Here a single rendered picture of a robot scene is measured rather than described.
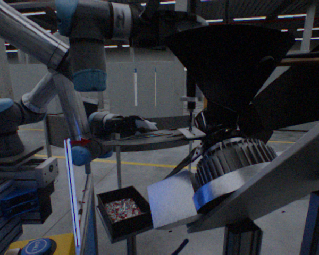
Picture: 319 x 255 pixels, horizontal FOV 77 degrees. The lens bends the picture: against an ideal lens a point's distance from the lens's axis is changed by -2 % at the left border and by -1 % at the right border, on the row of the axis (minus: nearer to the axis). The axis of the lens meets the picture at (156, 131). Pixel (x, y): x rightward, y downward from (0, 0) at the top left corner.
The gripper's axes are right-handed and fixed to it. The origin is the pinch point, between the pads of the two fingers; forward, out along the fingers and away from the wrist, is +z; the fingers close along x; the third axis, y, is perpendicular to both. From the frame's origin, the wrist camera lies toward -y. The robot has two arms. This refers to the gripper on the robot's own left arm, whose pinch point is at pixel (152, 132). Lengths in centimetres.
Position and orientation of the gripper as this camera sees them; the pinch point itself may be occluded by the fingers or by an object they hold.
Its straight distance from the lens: 65.4
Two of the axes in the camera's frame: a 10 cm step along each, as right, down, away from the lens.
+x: -0.7, 9.9, 1.5
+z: 7.8, 1.5, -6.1
